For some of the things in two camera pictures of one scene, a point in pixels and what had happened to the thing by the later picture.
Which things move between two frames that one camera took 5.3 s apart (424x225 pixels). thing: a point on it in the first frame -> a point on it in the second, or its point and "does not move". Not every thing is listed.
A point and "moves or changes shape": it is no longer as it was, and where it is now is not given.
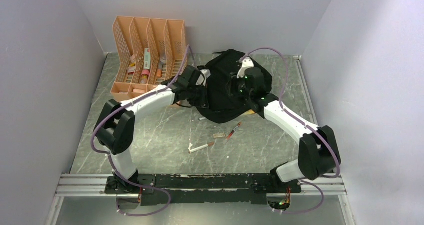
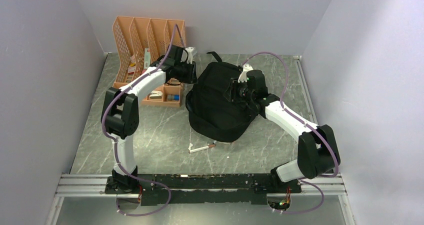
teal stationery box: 147,59 does not move
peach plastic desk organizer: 148,52 does not move
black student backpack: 223,106 moves or changes shape
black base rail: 202,188 does not move
